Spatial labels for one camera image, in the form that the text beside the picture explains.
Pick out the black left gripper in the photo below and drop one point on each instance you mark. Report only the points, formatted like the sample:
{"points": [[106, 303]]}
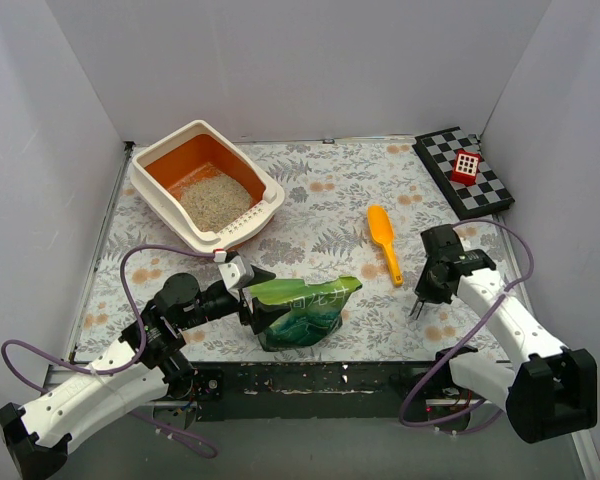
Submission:
{"points": [[246, 308]]}

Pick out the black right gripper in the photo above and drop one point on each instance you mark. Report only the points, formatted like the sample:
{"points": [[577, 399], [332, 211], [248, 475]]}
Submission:
{"points": [[424, 295]]}

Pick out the small black clip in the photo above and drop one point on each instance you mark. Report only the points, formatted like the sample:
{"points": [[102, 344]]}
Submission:
{"points": [[416, 309]]}

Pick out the green cat litter bag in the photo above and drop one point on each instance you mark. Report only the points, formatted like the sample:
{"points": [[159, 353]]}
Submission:
{"points": [[315, 310]]}

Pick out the yellow plastic litter scoop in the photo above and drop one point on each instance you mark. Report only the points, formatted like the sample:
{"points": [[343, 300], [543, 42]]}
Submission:
{"points": [[382, 235]]}

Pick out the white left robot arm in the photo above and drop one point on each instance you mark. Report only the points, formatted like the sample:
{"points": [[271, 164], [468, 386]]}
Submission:
{"points": [[145, 363]]}

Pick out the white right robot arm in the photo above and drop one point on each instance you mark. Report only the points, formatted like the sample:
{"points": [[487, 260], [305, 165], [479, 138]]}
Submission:
{"points": [[548, 389]]}

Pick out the white and orange litter box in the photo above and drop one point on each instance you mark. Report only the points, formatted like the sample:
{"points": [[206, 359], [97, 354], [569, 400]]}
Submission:
{"points": [[190, 154]]}

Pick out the red grid block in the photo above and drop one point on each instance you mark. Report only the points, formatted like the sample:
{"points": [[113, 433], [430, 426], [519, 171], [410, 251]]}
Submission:
{"points": [[466, 167]]}

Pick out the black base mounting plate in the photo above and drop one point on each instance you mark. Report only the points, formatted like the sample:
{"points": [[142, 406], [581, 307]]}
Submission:
{"points": [[222, 391]]}

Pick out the floral patterned table mat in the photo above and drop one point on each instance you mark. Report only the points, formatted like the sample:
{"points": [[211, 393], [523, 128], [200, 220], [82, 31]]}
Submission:
{"points": [[319, 234]]}

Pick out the black and grey checkerboard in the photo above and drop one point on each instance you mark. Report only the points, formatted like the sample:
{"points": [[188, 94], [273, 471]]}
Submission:
{"points": [[437, 151]]}

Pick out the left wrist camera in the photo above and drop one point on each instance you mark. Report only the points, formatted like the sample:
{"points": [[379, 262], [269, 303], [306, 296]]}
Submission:
{"points": [[235, 271]]}

